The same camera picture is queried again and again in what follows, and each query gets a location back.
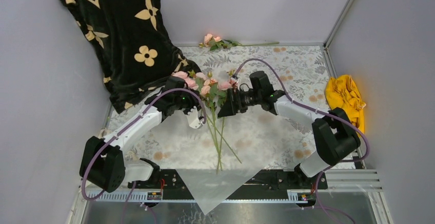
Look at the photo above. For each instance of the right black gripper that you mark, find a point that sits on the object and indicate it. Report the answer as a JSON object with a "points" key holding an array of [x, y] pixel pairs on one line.
{"points": [[233, 104]]}

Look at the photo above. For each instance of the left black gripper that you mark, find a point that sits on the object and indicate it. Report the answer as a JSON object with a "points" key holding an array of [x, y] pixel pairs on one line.
{"points": [[194, 101]]}

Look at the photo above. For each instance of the pink fake flower bouquet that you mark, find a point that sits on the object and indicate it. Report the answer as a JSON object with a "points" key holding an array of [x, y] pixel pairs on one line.
{"points": [[213, 94]]}

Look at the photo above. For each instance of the single pink flower stem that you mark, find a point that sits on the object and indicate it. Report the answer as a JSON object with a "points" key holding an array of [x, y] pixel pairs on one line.
{"points": [[214, 43]]}

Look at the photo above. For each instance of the white translucent wrapping paper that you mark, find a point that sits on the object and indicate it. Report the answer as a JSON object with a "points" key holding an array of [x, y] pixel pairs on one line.
{"points": [[260, 139]]}

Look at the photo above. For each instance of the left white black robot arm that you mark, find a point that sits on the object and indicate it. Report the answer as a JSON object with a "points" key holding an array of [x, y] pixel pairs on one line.
{"points": [[104, 164]]}

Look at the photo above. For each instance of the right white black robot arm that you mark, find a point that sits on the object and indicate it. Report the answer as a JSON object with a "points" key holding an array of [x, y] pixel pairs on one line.
{"points": [[333, 136]]}

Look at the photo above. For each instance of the black blanket with cream flowers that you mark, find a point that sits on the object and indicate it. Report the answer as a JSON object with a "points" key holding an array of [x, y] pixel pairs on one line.
{"points": [[132, 46]]}

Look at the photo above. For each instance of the floral patterned table mat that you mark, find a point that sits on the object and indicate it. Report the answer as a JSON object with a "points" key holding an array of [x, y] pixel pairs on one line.
{"points": [[301, 70]]}

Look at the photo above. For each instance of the yellow cloth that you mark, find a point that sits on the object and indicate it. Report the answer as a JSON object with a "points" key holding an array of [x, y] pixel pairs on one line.
{"points": [[342, 92]]}

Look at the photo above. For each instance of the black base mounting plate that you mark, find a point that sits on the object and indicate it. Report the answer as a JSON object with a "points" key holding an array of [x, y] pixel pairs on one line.
{"points": [[265, 185]]}

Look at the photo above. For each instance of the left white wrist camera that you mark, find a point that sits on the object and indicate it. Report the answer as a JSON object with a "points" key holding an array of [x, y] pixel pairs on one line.
{"points": [[193, 118]]}

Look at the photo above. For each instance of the aluminium frame rail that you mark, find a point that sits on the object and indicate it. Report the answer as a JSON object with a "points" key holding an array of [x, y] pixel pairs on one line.
{"points": [[335, 180]]}

